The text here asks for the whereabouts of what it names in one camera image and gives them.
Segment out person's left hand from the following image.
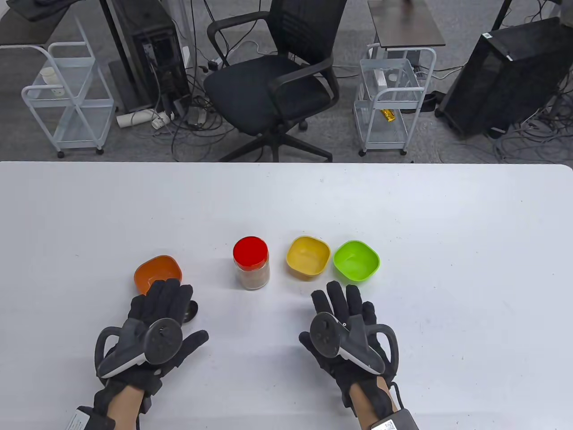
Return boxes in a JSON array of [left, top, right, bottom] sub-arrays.
[[96, 279, 210, 397]]

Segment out person's right hand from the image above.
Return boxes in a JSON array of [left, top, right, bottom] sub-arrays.
[[299, 281, 399, 391]]

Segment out green plastic dish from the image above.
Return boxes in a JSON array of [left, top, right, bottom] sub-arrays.
[[333, 240, 381, 284]]

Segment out orange plastic dish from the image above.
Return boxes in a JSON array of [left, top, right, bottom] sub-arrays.
[[134, 255, 183, 296]]

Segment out yellow plastic dish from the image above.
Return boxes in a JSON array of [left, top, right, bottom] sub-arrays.
[[286, 236, 331, 280]]

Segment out brown sugar granules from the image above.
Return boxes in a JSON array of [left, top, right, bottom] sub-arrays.
[[237, 269, 269, 290]]

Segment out clear glass jar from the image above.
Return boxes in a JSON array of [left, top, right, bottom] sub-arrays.
[[234, 258, 270, 291]]

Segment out red jar lid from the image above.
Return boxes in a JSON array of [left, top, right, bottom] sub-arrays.
[[233, 236, 269, 271]]

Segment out person's right forearm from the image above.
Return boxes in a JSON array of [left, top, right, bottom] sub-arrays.
[[342, 380, 399, 430]]

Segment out grey motion controller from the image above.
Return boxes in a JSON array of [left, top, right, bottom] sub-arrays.
[[94, 318, 183, 379], [310, 312, 400, 376]]

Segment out black wrist sensor box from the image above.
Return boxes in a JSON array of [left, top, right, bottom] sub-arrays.
[[67, 405, 117, 430], [369, 408, 419, 430]]

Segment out white tube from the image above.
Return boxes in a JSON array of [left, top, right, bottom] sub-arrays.
[[116, 110, 175, 129]]

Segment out black office chair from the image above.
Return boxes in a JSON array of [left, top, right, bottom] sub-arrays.
[[203, 0, 348, 163]]

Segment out black computer tower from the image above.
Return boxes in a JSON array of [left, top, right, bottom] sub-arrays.
[[107, 0, 191, 112], [435, 17, 573, 138]]

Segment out grey desk leg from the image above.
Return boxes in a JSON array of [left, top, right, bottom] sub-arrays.
[[99, 0, 155, 112]]

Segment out small brown table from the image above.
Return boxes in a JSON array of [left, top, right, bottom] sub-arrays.
[[368, 0, 446, 49]]

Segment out dark desk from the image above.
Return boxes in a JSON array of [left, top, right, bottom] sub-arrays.
[[0, 0, 106, 47]]

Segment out black bag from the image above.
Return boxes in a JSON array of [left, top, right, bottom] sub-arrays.
[[9, 0, 90, 21]]

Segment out white wire utility cart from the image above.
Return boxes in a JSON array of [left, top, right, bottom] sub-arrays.
[[353, 43, 437, 157], [21, 18, 115, 159]]

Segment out tangle of black cables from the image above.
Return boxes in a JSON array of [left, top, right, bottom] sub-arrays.
[[152, 63, 242, 162]]

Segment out tangle of grey cables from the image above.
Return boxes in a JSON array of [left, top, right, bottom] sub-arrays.
[[439, 81, 573, 164]]

